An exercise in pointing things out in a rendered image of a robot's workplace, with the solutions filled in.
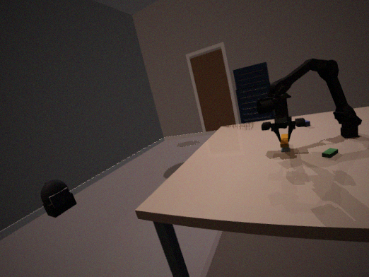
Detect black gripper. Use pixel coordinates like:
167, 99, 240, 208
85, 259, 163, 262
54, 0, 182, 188
261, 109, 306, 142

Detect orange bar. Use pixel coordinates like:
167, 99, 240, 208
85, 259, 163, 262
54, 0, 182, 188
280, 134, 288, 148

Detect green rectangular block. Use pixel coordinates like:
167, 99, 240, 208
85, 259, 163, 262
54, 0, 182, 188
322, 148, 338, 158

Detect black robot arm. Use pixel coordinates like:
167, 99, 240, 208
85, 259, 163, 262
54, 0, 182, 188
256, 58, 362, 139

